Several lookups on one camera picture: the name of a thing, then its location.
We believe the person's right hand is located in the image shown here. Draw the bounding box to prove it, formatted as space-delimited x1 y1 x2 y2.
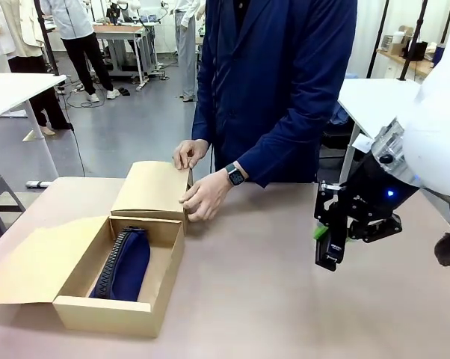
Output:
172 138 211 171

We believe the green strap smartwatch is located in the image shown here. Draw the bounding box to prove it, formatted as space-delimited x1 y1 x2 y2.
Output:
224 161 247 187

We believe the grey metal workbench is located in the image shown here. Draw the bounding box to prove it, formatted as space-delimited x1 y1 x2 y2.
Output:
93 22 167 92

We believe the small black box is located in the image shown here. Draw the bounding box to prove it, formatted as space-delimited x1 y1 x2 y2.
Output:
409 40 428 61

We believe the person's left forearm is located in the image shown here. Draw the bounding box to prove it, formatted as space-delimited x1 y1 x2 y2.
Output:
235 111 333 188

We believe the wrist flange camera mount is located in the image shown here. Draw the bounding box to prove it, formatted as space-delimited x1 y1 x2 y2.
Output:
369 117 416 184

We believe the person in beige jacket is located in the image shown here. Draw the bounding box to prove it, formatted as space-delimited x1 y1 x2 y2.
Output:
0 0 75 136

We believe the person's left hand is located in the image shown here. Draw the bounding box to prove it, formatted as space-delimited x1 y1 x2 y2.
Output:
178 171 235 222

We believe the wooden shelf board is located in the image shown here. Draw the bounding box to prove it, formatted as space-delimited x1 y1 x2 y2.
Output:
375 47 435 74

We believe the navy zipper pouch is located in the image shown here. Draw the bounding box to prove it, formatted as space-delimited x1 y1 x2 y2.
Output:
88 225 152 302

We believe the person in white jacket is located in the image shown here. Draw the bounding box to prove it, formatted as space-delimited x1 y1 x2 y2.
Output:
40 0 120 103

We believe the person in grey trousers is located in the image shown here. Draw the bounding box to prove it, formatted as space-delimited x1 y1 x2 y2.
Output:
173 0 199 102

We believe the black tripod pole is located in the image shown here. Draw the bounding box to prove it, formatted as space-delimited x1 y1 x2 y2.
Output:
33 0 61 78

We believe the person in navy coat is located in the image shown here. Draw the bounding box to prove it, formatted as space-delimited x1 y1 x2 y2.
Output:
191 0 360 188

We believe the white table with white legs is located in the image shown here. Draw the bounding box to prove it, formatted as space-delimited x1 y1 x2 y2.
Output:
0 73 68 180

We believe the cardboard box with open lid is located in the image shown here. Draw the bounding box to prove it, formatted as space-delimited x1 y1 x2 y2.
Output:
0 215 185 340

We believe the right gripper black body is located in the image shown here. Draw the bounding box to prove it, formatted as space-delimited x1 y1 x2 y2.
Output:
339 151 423 225

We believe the person's right forearm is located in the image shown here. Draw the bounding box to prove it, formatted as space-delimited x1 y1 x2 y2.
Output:
191 93 215 147

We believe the grey metal stool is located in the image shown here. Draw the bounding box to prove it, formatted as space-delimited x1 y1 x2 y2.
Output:
0 173 27 244

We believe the black tripod stand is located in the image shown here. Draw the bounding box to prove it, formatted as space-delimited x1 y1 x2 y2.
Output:
395 0 428 82

